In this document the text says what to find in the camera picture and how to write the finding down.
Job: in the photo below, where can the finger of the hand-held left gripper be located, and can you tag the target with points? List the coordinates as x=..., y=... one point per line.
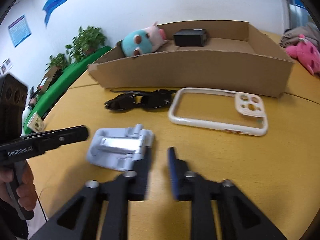
x=67, y=137

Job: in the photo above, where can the grey cloth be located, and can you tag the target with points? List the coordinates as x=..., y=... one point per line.
x=302, y=33

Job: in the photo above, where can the pale lavender phone stand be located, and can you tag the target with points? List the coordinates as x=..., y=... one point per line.
x=117, y=147

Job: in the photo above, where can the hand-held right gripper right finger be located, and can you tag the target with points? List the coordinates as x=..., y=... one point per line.
x=172, y=172

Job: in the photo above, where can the torn cardboard box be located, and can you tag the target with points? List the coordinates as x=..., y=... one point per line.
x=200, y=72

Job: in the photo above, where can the large potted green plant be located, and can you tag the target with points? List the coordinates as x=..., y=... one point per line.
x=87, y=41

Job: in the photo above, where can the blue wave wall decal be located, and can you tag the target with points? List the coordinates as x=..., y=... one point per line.
x=57, y=1

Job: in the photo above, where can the small brown cardboard box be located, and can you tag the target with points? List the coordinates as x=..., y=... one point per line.
x=50, y=76

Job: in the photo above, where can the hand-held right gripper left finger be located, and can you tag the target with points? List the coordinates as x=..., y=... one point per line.
x=141, y=180

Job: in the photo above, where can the blue framed wall poster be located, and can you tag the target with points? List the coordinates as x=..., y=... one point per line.
x=19, y=30

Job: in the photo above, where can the small patterned carton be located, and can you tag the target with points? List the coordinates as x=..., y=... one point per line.
x=36, y=122

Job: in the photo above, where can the cream clear phone case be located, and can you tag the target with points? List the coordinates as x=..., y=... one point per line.
x=250, y=105

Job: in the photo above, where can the wooden desktop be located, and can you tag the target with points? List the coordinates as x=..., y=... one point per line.
x=225, y=155

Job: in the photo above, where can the person's left hand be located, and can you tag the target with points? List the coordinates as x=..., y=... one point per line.
x=26, y=182

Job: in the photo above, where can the black rectangular box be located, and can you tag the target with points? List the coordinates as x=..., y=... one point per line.
x=190, y=37

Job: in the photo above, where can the blue wall banner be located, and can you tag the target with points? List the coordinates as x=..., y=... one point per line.
x=297, y=1

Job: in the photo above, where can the small potted green plant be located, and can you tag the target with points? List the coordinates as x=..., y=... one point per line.
x=56, y=62

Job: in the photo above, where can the green bench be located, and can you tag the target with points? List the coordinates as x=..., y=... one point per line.
x=67, y=77

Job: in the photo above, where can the teal and pink plush toy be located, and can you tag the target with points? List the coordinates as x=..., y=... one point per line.
x=140, y=42

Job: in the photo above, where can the black sunglasses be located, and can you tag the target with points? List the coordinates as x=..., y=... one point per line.
x=155, y=101

